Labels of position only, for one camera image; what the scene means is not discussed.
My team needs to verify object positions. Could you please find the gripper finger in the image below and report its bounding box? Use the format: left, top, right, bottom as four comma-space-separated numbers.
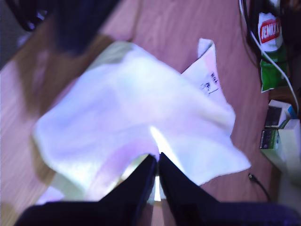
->
159, 152, 222, 203
101, 154, 158, 203

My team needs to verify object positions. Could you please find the white pastel striped tea towel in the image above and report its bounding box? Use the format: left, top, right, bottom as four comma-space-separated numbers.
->
32, 37, 252, 205

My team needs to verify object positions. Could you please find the green and white box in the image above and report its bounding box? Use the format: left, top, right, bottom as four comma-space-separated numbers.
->
259, 129, 281, 151

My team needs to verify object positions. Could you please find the long white flat box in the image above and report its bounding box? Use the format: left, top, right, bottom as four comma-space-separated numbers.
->
260, 119, 301, 186

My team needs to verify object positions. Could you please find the brown cardboard box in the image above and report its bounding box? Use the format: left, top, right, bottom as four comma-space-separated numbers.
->
268, 86, 297, 104

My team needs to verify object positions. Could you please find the green snack bag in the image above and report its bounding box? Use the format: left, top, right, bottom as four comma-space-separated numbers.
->
257, 11, 290, 94

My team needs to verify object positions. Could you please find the black cable with plug end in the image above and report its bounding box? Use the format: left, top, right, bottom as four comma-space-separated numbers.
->
248, 173, 272, 203

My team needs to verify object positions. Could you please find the white cable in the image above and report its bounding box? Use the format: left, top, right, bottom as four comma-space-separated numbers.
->
238, 0, 299, 109

